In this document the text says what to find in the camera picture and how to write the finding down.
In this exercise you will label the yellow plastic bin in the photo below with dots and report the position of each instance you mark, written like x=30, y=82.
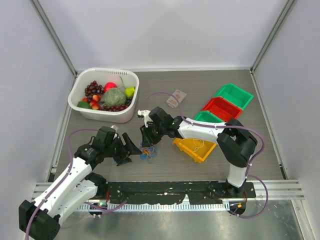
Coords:
x=197, y=149

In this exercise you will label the far green plastic bin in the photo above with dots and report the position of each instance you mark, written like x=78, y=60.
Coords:
x=235, y=95

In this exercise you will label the near green plastic bin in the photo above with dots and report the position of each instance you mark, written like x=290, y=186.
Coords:
x=207, y=116

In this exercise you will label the red apple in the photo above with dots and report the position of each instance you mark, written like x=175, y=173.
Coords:
x=109, y=85

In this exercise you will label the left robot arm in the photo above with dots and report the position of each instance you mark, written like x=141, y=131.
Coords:
x=42, y=218

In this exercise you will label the aluminium frame post right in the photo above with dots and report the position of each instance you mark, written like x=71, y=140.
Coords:
x=284, y=13

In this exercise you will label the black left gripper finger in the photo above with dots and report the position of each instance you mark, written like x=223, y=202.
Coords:
x=131, y=148
x=121, y=160

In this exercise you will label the green plastic bin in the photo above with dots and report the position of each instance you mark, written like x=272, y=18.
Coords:
x=235, y=95
x=207, y=116

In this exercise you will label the white slotted cable duct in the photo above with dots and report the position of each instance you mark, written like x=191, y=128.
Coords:
x=182, y=207

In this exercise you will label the dark red grape bunch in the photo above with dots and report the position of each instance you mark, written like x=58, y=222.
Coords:
x=94, y=88

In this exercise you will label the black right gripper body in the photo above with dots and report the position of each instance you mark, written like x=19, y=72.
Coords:
x=157, y=132

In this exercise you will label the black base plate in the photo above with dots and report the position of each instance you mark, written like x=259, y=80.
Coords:
x=174, y=192

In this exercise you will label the red plastic bin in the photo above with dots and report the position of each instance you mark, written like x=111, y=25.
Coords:
x=222, y=108

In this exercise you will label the aluminium frame post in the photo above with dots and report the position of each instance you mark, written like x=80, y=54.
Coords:
x=53, y=35
x=284, y=13

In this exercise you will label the aluminium frame post left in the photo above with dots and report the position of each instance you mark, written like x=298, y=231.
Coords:
x=53, y=35

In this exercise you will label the grey card box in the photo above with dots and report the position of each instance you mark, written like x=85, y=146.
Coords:
x=176, y=98

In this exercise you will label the green pear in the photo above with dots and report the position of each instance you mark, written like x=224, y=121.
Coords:
x=129, y=92

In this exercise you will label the green melon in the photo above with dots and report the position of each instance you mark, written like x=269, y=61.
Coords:
x=114, y=97

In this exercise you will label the white fruit basket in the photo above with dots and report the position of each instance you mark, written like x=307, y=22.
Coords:
x=100, y=111

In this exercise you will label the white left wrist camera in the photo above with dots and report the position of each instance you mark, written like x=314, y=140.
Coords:
x=114, y=127

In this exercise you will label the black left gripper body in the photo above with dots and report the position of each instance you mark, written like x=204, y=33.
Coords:
x=119, y=151

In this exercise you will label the green lime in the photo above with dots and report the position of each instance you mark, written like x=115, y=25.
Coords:
x=84, y=105

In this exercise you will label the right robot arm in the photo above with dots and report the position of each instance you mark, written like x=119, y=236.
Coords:
x=236, y=143

